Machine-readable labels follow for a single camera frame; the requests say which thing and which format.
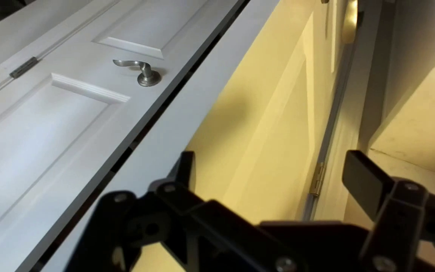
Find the white panel pantry door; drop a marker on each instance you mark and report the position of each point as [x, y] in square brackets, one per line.
[52, 140]
[257, 125]

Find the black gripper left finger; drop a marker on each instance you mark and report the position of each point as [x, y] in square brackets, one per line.
[208, 226]

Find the white door frame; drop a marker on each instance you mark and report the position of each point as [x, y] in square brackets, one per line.
[359, 90]

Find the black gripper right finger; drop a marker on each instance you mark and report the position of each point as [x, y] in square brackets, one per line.
[404, 216]

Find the white counter cabinet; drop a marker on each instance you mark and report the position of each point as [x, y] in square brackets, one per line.
[424, 125]

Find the metal door hinge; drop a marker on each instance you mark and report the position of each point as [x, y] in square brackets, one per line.
[318, 178]
[25, 66]

